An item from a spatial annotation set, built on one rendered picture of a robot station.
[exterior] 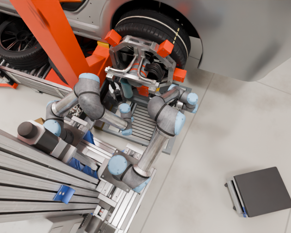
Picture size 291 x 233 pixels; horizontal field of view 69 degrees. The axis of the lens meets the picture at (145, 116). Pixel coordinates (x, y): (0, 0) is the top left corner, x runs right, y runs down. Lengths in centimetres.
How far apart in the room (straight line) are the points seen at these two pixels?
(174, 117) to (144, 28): 72
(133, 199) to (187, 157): 100
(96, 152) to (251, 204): 134
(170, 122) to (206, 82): 171
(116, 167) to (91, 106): 39
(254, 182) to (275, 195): 19
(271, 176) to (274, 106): 98
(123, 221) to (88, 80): 94
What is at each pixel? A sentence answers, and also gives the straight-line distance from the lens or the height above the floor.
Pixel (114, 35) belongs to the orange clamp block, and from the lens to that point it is 167.
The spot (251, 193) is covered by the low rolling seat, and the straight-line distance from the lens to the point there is 213.
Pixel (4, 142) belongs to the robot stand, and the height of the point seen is 177.
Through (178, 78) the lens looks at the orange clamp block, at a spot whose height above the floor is 85.
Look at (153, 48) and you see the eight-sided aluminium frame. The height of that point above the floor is 112.
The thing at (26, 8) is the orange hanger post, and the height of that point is 155.
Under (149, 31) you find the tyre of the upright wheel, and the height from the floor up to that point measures 117.
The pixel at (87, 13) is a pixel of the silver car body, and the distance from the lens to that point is 200.
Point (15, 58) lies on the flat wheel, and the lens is 274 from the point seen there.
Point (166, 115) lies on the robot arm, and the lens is 113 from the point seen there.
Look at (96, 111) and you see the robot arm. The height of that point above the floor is 126.
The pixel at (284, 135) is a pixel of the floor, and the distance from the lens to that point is 281.
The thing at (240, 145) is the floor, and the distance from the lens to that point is 256.
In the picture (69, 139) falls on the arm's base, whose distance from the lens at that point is 161.
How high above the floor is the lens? 230
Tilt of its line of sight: 67 degrees down
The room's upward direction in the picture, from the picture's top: 5 degrees counter-clockwise
